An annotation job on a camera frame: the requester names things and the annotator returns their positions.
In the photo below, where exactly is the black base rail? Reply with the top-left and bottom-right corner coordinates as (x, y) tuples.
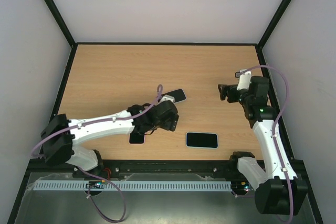
(89, 159), (246, 180)

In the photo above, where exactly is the light blue phone case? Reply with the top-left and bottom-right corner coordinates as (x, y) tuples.
(185, 132), (219, 150)

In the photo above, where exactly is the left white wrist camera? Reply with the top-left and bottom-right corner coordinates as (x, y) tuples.
(159, 94), (175, 103)

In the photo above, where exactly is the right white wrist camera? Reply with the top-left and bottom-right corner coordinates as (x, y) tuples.
(235, 69), (251, 91)

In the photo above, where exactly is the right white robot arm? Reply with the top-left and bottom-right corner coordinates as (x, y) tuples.
(218, 72), (308, 216)

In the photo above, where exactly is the grey slotted cable duct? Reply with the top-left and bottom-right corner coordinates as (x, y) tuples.
(33, 180), (232, 192)

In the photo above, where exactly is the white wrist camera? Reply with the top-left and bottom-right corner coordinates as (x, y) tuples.
(235, 69), (251, 91)
(159, 94), (175, 103)

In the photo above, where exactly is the phone in pink case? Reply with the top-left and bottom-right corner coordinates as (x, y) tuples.
(129, 133), (145, 145)

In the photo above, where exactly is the black aluminium frame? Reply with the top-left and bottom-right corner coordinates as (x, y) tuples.
(7, 0), (323, 223)

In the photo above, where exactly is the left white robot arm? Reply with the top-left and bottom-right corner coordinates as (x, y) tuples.
(41, 100), (179, 172)

